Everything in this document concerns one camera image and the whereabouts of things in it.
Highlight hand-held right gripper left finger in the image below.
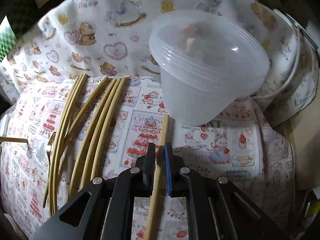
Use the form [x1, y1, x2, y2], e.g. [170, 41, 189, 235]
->
[30, 142, 157, 240]

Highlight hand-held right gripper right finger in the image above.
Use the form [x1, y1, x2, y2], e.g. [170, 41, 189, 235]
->
[164, 142, 290, 240]

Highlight single light wooden chopstick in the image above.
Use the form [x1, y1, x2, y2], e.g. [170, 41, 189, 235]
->
[0, 137, 28, 143]
[145, 115, 170, 240]

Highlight group of bamboo chopsticks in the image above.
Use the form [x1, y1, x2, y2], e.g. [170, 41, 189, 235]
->
[42, 74, 127, 217]

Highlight translucent plastic container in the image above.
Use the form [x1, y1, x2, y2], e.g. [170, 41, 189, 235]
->
[149, 13, 270, 127]

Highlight strawberry print cloth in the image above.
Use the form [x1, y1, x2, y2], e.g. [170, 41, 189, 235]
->
[0, 76, 298, 240]

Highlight bear print cloth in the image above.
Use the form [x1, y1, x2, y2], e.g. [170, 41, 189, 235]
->
[0, 0, 318, 130]

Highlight green checkerboard card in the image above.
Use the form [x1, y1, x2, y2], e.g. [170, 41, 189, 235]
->
[0, 17, 18, 63]

